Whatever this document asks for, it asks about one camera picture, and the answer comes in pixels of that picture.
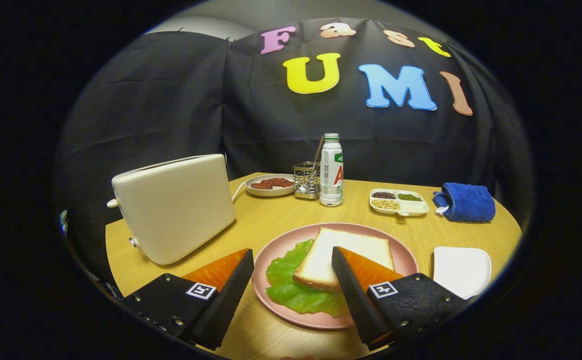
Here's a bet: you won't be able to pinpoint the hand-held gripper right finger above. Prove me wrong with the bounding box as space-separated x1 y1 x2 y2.
331 246 471 351

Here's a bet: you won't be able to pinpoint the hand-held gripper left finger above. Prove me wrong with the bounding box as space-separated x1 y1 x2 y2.
121 248 255 351

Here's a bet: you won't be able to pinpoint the toasted bread slice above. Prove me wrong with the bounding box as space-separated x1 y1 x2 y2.
293 227 395 292

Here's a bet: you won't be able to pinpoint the green lettuce leaf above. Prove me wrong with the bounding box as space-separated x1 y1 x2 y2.
266 239 349 318

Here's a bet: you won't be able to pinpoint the pink round plate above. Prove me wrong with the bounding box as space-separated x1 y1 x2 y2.
252 222 419 330

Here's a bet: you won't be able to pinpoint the white rectangular plate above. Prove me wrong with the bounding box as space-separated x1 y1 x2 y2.
433 246 492 300

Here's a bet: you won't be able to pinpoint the white toaster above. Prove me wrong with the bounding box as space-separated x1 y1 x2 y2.
107 153 237 266

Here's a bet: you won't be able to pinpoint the white divided tray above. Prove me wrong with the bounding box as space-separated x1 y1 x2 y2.
369 188 430 217

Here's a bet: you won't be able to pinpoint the white drink bottle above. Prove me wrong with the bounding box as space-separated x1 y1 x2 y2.
319 133 344 207

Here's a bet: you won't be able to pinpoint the small round white plate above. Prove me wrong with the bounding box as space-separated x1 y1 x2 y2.
245 173 295 197

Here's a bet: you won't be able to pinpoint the red meat slices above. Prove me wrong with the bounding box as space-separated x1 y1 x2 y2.
251 177 294 190

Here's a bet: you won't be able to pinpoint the blue towel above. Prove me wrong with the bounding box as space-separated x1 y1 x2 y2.
432 182 496 223

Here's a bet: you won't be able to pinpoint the brown wooden chopstick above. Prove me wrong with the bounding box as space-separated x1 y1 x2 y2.
312 134 325 176

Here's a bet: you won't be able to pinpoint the black backdrop cloth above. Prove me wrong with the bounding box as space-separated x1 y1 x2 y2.
56 17 531 281

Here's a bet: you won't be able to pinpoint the metal wire utensil holder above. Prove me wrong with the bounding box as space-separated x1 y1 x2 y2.
293 161 321 200

